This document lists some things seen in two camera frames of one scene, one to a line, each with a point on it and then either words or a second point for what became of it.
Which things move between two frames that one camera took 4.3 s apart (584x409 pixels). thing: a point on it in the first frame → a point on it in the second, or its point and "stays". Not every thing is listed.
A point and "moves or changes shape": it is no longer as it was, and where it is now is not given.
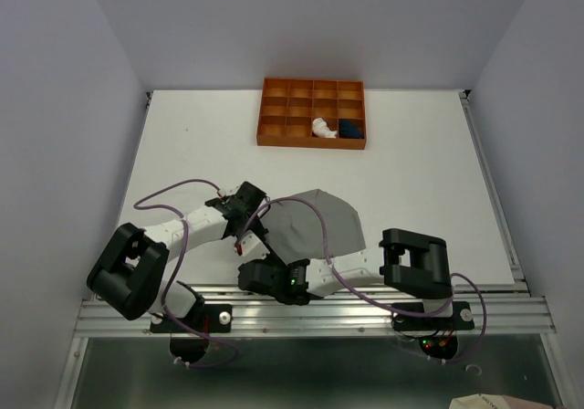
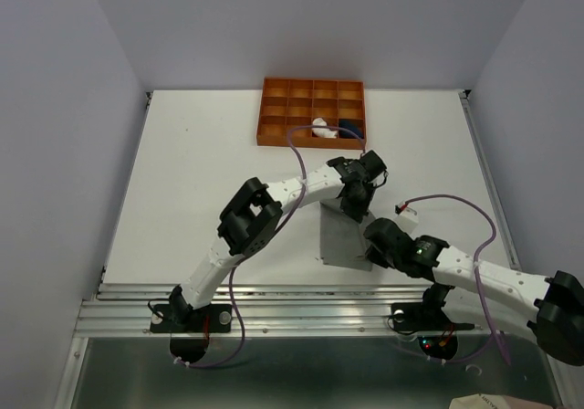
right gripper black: (272, 256) → (373, 255)
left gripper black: (258, 225) → (356, 211)
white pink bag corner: (493, 401) stays
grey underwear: (295, 227) moves or changes shape
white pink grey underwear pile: (320, 129) stays
